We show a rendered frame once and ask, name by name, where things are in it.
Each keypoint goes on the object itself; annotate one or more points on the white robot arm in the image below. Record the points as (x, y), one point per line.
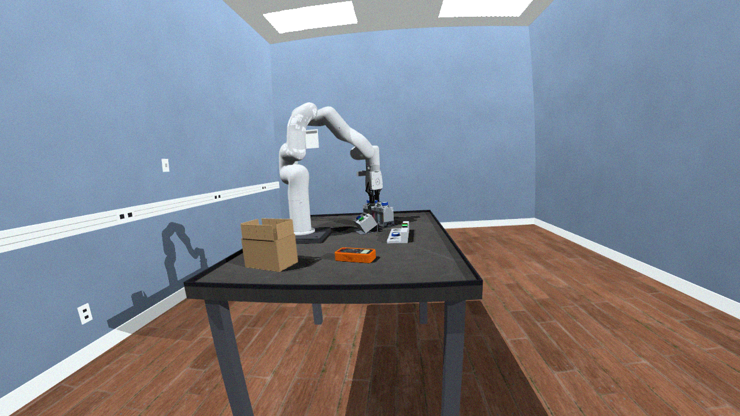
(297, 176)

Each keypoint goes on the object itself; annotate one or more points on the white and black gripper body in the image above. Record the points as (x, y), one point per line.
(375, 179)

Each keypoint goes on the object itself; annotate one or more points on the orange digital multimeter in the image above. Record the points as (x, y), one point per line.
(360, 255)

